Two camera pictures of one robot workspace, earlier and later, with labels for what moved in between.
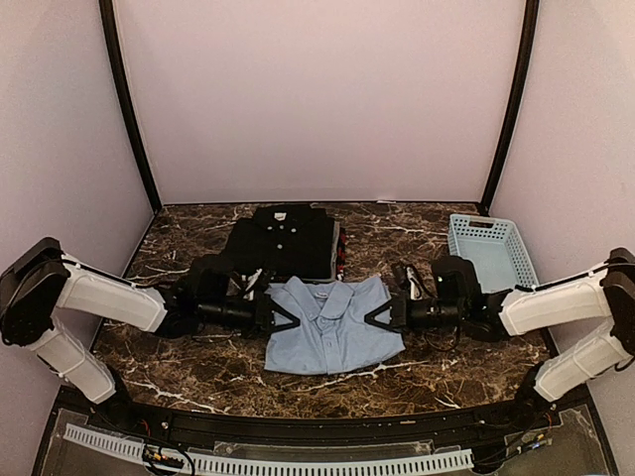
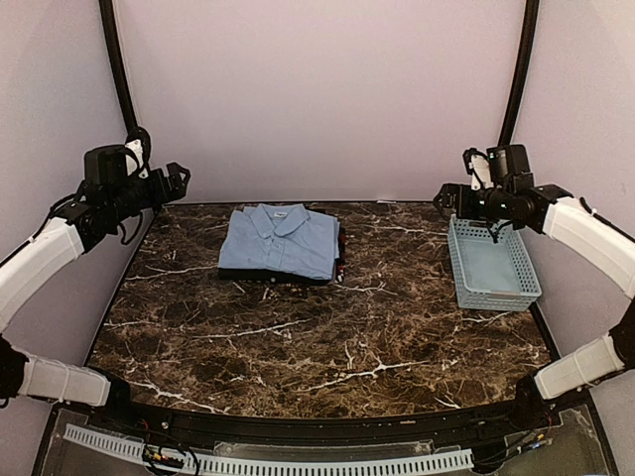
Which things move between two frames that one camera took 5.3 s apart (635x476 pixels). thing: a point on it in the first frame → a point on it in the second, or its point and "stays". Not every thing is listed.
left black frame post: x=110 y=31 stays
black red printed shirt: x=341 y=255 stays
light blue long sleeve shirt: x=332 y=335 → x=286 y=238
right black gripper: x=398 y=314 → x=447 y=191
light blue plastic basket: x=496 y=249 stays
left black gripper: x=264 y=305 → x=179 y=187
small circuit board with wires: x=167 y=457 stays
